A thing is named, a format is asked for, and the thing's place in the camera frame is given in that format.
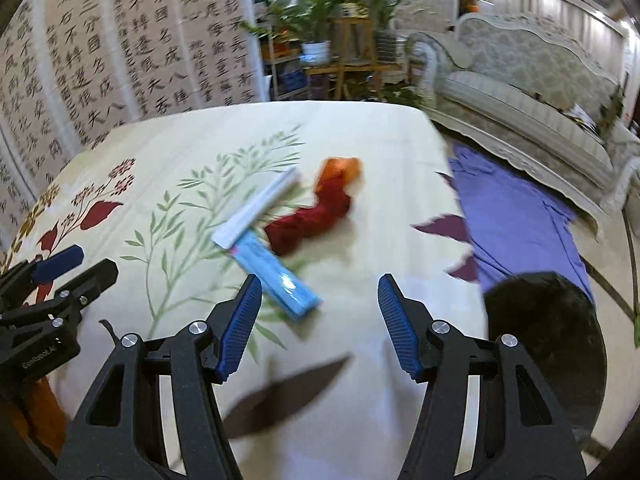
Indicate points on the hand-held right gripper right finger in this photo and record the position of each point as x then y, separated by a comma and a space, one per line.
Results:
400, 332

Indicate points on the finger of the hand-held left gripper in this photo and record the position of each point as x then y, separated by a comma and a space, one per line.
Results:
57, 262
90, 280

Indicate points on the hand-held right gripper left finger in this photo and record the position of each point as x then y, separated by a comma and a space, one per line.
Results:
240, 327

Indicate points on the light blue packet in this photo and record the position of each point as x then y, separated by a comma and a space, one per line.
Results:
280, 280

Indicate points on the black round stool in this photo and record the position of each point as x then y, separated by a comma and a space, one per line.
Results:
545, 340

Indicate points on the long white carton box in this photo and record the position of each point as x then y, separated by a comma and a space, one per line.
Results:
255, 210

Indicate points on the dark red cloth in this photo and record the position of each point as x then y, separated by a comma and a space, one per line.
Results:
310, 225

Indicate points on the purple cloth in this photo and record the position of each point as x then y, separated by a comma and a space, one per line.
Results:
515, 220

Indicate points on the small orange plastic bag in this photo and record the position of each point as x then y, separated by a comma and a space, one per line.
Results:
341, 170

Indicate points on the cream floral bedsheet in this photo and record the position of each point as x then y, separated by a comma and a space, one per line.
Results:
350, 135

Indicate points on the calligraphy folding screen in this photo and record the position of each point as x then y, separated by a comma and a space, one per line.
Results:
125, 35

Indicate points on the blue storage box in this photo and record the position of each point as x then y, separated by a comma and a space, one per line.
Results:
293, 84

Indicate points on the ornate cream sofa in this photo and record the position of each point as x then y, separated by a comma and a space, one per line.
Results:
525, 105

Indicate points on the wooden plant table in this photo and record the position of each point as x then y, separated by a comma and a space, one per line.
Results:
350, 67

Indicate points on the papers on sofa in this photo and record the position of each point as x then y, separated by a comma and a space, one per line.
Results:
582, 119

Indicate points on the potted plant in white pot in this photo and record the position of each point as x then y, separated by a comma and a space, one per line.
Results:
316, 50

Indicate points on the brown wooden stool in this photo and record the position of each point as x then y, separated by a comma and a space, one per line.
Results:
352, 40

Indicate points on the tall leafy potted plant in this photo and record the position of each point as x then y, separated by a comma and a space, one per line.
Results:
387, 5

